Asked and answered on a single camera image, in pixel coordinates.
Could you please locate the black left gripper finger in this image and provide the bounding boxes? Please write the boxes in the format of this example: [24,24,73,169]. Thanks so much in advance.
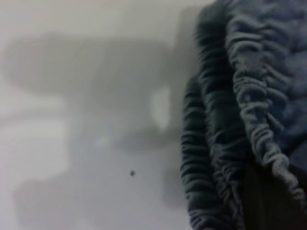
[241,164,307,230]

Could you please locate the blue denim printed pants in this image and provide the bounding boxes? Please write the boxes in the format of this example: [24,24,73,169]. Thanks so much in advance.
[179,0,307,230]

